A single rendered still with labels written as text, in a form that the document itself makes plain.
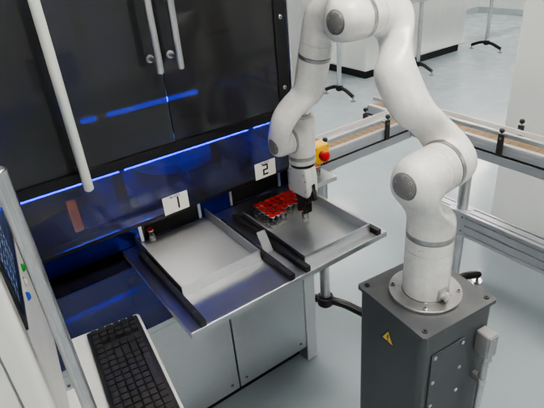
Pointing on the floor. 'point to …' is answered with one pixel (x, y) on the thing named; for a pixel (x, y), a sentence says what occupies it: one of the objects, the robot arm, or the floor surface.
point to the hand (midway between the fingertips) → (304, 205)
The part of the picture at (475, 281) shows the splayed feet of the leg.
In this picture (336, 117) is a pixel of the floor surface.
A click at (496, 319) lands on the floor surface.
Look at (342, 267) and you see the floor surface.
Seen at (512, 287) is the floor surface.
